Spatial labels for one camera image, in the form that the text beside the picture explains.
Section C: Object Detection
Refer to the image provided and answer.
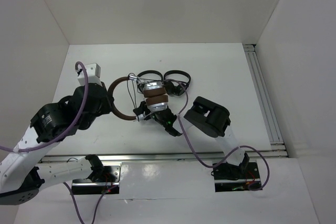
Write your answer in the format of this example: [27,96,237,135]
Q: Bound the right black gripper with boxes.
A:
[133,97,167,127]

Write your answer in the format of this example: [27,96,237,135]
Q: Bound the brown silver headphones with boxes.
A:
[107,75,169,121]

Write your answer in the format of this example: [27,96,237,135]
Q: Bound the thin black headphone cable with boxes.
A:
[125,74,148,109]

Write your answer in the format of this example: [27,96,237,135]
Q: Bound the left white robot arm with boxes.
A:
[1,86,106,205]

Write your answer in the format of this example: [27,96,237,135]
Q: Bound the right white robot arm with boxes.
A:
[133,97,249,180]

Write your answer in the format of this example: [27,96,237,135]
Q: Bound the right black headphones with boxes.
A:
[163,70,192,97]

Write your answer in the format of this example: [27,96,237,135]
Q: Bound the black headphones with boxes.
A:
[163,70,192,97]
[137,70,163,84]

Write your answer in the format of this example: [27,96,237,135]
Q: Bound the left black headphones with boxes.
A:
[137,70,163,84]

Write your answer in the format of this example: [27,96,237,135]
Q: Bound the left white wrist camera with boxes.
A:
[76,63,102,86]

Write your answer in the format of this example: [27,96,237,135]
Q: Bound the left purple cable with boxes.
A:
[0,61,111,223]

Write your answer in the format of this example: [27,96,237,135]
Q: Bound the purple cable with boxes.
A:
[0,61,111,223]
[176,83,271,191]

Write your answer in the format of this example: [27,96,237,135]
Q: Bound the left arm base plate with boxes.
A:
[71,162,122,195]

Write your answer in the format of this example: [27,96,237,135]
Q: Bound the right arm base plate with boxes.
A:
[211,162,261,192]

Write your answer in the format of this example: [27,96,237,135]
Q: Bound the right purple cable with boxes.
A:
[176,83,271,191]

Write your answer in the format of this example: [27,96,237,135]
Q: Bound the aluminium rail front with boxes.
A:
[40,150,289,163]

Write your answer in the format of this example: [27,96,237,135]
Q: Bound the aluminium rail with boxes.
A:
[243,44,288,158]
[40,150,289,163]

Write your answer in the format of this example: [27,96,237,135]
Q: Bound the aluminium rail right side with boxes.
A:
[243,44,288,158]

